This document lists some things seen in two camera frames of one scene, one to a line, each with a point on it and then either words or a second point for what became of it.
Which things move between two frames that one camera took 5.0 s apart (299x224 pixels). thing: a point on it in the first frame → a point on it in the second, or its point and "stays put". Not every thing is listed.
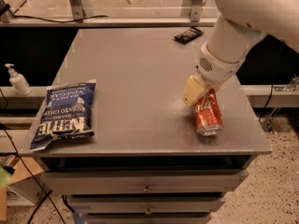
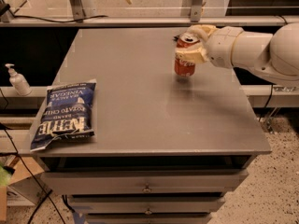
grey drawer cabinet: [146, 162] stays put
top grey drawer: [143, 181] stays put
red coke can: [208, 114] → [181, 66]
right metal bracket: [197, 3] stays put
